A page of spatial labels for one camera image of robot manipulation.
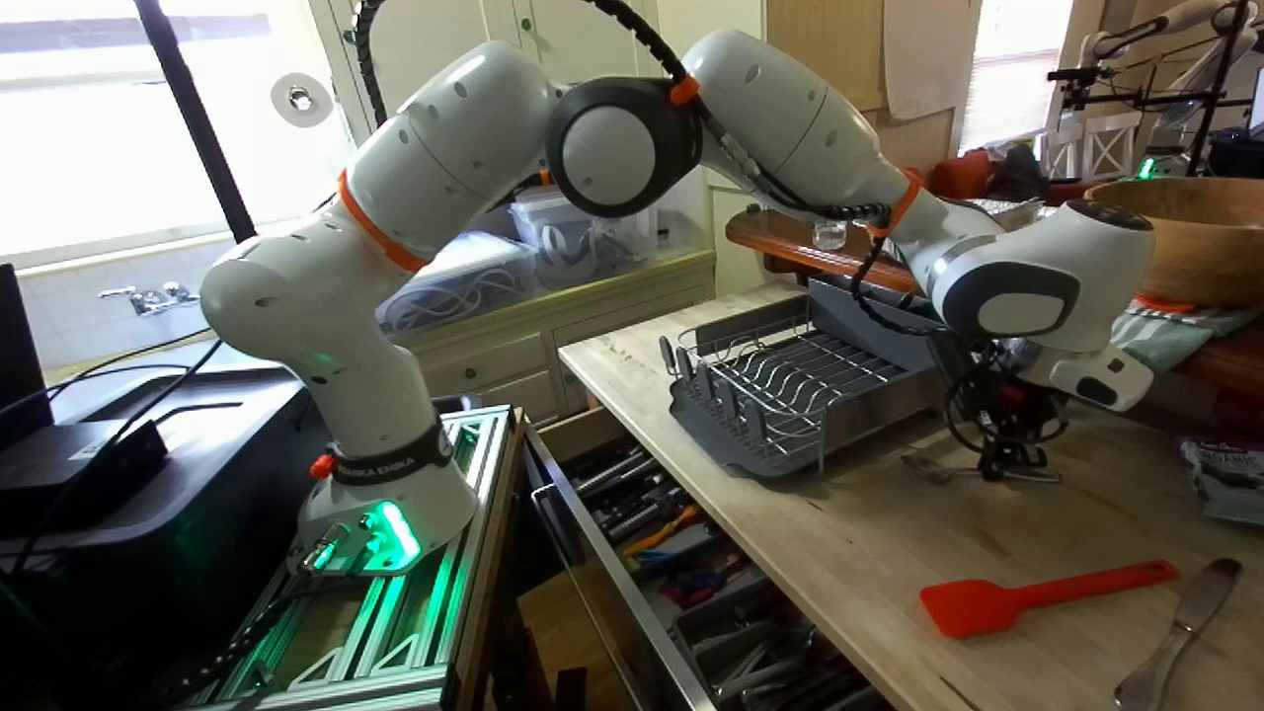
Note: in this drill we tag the large clear storage bin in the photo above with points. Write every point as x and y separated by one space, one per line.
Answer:
457 281

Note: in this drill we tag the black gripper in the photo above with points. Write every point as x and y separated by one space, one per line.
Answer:
1008 400

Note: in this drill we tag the small black box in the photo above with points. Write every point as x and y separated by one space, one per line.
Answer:
82 466

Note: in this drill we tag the large black control box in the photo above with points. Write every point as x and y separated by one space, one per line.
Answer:
201 525

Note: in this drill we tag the small clear storage bin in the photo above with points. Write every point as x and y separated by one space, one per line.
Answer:
594 249

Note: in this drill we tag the round white wall disc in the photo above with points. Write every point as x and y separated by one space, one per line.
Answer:
301 99

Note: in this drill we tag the black tripod stand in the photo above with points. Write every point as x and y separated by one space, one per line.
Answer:
1221 80

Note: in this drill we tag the open tool drawer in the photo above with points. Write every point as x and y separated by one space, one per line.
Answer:
684 593

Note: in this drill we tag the steel butter knife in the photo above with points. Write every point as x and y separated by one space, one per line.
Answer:
1191 608

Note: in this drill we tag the white drawer cabinet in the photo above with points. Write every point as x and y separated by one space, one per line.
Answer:
556 331

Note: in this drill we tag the red and black tool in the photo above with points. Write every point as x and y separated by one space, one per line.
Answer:
970 171

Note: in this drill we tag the red silicone spatula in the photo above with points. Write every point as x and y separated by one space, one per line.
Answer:
982 608

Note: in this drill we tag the black monitor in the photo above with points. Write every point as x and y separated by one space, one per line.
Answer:
22 356

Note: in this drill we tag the black slanted pole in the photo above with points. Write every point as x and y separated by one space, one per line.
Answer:
201 123

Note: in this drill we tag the wooden bowl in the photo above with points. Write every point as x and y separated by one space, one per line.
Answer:
1200 244

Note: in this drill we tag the green striped dish towel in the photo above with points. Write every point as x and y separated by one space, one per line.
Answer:
1188 331

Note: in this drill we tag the orange plastic utensil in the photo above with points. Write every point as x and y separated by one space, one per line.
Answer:
1159 302

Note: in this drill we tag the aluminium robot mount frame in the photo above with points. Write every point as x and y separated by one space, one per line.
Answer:
398 635

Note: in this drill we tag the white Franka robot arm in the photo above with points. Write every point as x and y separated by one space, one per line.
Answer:
328 331

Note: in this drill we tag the metal window latch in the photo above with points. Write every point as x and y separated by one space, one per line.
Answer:
152 299

